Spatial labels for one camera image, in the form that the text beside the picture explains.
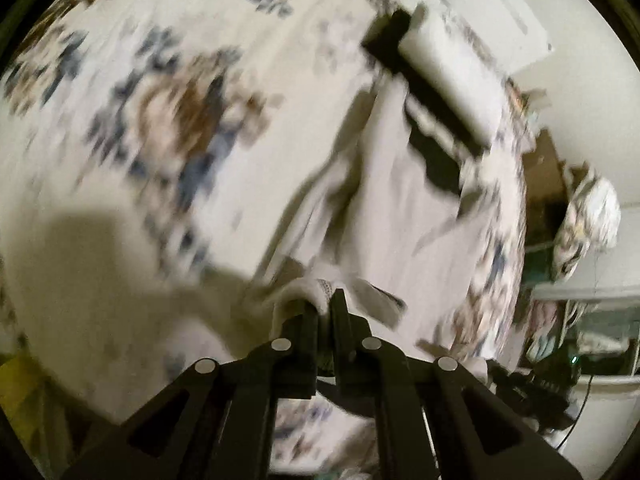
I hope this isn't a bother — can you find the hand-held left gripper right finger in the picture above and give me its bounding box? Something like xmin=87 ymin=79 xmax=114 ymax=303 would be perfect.
xmin=330 ymin=288 xmax=583 ymax=480

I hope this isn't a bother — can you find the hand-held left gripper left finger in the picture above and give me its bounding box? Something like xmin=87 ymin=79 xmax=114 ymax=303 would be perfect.
xmin=60 ymin=300 xmax=321 ymax=480

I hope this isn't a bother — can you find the white garment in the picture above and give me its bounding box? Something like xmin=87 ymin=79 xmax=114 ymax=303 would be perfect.
xmin=250 ymin=77 xmax=483 ymax=333

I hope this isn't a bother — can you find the black device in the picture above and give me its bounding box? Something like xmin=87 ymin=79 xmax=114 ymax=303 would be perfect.
xmin=489 ymin=360 xmax=577 ymax=431

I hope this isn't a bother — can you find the white shelf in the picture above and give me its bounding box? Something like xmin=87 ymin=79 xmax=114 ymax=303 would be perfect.
xmin=530 ymin=280 xmax=640 ymax=307

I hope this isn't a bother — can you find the patterned cloth bundle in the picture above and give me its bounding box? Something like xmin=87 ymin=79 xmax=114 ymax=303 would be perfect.
xmin=551 ymin=164 xmax=622 ymax=282

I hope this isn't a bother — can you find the floral patterned blanket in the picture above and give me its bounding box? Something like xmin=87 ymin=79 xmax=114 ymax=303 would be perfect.
xmin=0 ymin=0 xmax=528 ymax=478

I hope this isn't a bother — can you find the yellow cloth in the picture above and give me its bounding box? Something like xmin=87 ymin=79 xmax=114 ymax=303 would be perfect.
xmin=0 ymin=355 xmax=53 ymax=466

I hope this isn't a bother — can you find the white panel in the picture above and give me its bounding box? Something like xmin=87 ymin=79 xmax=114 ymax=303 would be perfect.
xmin=440 ymin=0 xmax=555 ymax=77

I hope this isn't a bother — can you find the black cable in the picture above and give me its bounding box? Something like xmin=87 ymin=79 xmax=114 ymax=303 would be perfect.
xmin=554 ymin=374 xmax=597 ymax=452

